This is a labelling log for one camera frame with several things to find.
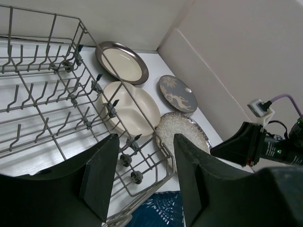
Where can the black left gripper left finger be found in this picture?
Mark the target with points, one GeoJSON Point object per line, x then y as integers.
{"type": "Point", "coordinates": [73, 193]}

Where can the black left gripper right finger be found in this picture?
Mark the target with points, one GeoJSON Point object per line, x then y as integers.
{"type": "Point", "coordinates": [216, 194]}

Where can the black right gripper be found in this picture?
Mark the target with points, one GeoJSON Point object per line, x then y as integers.
{"type": "Point", "coordinates": [252, 142]}

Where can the blue leaf shaped dish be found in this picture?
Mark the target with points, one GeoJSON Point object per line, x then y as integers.
{"type": "Point", "coordinates": [162, 209]}

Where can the speckled brown rimmed plate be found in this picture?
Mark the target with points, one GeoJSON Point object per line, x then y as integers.
{"type": "Point", "coordinates": [176, 123]}

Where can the grey reindeer plate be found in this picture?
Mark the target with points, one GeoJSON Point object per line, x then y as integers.
{"type": "Point", "coordinates": [178, 94]}

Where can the cream divided plate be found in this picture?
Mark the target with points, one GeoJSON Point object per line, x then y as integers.
{"type": "Point", "coordinates": [138, 113]}

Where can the brown rimmed cream plate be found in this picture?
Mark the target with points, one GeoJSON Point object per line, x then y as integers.
{"type": "Point", "coordinates": [122, 62]}

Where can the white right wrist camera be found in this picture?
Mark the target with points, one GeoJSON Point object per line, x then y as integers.
{"type": "Point", "coordinates": [262, 111]}

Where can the grey wire dish rack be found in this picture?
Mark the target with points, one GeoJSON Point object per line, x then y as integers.
{"type": "Point", "coordinates": [51, 85]}

